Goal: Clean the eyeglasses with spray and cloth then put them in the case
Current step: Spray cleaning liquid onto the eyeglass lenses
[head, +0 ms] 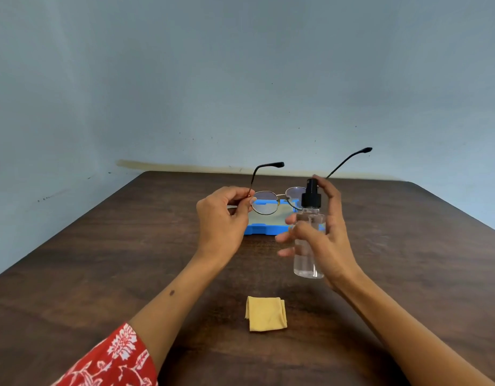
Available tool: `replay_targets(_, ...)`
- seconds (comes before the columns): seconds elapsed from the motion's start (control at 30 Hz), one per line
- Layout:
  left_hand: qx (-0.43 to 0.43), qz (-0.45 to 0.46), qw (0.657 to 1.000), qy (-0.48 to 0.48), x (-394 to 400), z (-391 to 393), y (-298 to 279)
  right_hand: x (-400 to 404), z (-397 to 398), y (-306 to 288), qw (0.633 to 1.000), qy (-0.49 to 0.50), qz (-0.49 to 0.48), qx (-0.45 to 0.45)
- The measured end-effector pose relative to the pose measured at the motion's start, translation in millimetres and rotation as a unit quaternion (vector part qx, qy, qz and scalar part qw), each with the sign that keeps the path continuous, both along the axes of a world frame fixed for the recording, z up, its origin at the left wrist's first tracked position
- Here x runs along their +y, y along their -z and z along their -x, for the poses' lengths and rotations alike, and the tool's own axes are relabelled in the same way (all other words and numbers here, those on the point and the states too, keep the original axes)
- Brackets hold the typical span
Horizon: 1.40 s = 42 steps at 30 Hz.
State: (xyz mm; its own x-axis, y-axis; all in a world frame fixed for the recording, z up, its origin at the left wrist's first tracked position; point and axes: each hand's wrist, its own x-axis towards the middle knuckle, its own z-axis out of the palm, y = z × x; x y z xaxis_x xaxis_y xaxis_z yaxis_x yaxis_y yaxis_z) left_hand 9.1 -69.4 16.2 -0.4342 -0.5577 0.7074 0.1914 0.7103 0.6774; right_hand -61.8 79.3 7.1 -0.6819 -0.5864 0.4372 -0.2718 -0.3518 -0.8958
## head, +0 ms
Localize folded yellow cleaning cloth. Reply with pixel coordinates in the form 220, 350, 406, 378
245, 296, 288, 332

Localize person's right forearm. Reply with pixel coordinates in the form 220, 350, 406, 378
324, 269, 495, 386

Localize person's right hand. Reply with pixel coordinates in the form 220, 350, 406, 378
275, 175, 363, 293

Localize clear spray bottle black pump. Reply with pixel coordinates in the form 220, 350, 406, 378
292, 179, 327, 279

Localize person's left forearm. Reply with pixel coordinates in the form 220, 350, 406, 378
128, 250, 232, 375

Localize thin metal frame eyeglasses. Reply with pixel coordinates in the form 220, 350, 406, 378
227, 147, 373, 216

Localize red floral sleeve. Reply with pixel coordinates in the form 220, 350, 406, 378
51, 322, 159, 386

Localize person's left hand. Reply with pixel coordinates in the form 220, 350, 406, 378
196, 186, 257, 265

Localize blue plastic tray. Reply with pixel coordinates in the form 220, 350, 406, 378
243, 199, 327, 237

